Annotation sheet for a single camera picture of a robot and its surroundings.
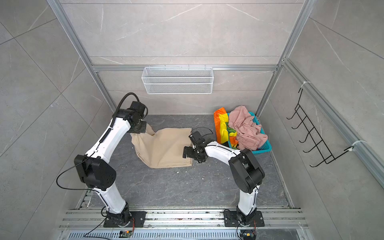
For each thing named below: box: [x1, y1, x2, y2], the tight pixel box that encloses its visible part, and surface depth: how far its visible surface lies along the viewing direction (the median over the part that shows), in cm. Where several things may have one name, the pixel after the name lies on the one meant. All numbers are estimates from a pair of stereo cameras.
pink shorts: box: [228, 105, 268, 151], surface depth 100 cm
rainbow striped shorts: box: [214, 107, 239, 148], surface depth 105 cm
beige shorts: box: [130, 123, 193, 169], surface depth 99 cm
